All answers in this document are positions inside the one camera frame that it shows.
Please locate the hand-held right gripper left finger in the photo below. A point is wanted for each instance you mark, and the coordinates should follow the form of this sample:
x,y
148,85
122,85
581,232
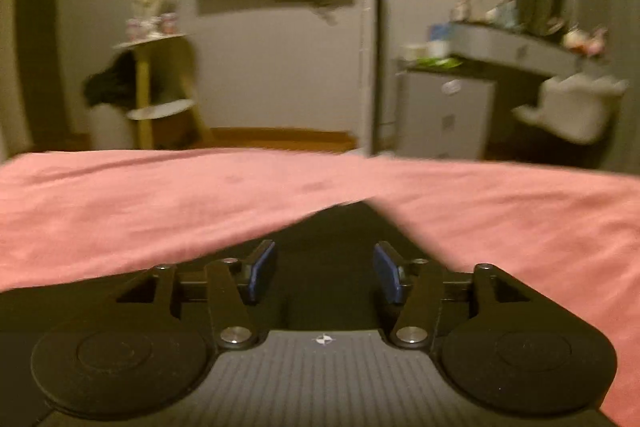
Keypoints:
x,y
263,269

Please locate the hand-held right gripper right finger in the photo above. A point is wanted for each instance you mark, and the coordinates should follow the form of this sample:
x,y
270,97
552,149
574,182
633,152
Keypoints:
x,y
387,271

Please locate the black pants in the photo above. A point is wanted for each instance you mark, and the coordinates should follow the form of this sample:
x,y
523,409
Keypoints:
x,y
325,257

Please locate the pink ribbed blanket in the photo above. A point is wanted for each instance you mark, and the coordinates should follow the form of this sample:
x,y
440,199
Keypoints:
x,y
125,207

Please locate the white drawer cabinet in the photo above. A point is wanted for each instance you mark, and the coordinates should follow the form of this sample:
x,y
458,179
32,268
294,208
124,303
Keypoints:
x,y
445,117

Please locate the white bin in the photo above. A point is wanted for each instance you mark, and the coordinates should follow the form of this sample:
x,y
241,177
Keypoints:
x,y
111,127

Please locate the green item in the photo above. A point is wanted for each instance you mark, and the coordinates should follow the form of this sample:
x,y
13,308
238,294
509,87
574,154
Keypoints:
x,y
442,64

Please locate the yellow side table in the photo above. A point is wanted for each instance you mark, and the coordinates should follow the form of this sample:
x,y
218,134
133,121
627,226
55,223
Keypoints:
x,y
165,72

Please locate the black cloth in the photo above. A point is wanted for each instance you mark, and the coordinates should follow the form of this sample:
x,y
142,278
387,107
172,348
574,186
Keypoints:
x,y
112,82

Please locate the white chair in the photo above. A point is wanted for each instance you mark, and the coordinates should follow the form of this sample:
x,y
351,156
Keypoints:
x,y
575,107

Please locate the grey vanity desk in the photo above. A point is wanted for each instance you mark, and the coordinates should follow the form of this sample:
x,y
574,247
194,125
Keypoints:
x,y
515,47

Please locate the small pink jars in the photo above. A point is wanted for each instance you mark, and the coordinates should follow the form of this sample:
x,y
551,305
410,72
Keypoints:
x,y
150,26

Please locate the pink toys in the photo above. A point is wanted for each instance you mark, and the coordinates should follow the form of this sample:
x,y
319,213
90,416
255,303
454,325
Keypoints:
x,y
585,41

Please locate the dark door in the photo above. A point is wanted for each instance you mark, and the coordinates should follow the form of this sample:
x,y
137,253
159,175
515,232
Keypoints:
x,y
37,57

